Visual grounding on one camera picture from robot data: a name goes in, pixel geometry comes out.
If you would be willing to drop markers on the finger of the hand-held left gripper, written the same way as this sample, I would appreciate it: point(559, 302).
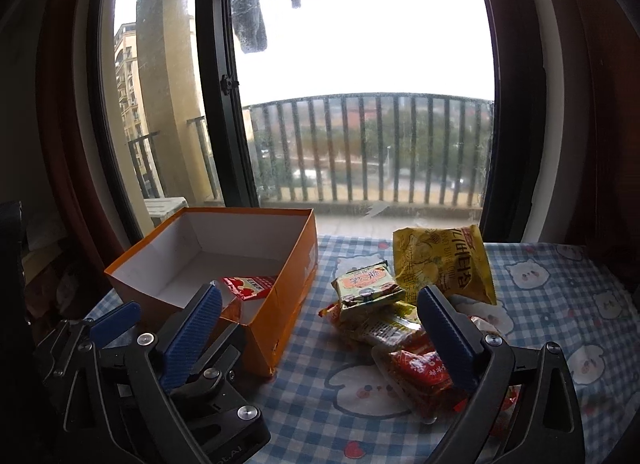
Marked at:
point(117, 324)
point(240, 424)

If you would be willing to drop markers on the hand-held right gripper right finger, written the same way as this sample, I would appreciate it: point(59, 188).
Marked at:
point(447, 339)

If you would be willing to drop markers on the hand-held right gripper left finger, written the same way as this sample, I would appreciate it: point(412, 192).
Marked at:
point(192, 339)

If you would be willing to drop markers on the clear packet with red snack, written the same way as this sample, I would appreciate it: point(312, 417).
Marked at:
point(420, 369)

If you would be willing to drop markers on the yellow chip bag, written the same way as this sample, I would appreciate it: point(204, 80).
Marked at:
point(440, 259)

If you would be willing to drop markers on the green snack packet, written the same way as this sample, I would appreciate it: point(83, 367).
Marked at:
point(365, 285)

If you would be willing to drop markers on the clear gummy candy packet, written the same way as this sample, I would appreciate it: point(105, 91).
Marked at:
point(332, 315)

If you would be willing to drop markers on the orange cardboard box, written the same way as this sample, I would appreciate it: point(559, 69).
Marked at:
point(292, 269)

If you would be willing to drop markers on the clear packet with yellow snack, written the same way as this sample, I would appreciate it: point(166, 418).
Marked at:
point(385, 330)

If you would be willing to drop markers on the blue checked bear tablecloth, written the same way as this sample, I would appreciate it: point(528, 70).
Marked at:
point(550, 304)

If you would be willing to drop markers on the white plastic stool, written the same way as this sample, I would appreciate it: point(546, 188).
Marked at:
point(165, 206)

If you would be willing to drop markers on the dark red curtain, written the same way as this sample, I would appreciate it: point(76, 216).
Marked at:
point(585, 93)
point(70, 143)

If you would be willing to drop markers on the short balcony railing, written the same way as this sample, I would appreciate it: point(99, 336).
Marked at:
point(150, 135)

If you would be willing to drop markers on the apartment building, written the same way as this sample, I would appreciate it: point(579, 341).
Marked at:
point(127, 73)

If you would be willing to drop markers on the long balcony railing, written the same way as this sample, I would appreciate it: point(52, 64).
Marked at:
point(370, 96)

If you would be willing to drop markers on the window latch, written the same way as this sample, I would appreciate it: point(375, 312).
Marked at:
point(228, 84)

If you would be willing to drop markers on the dark window frame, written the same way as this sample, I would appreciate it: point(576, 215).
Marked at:
point(220, 143)

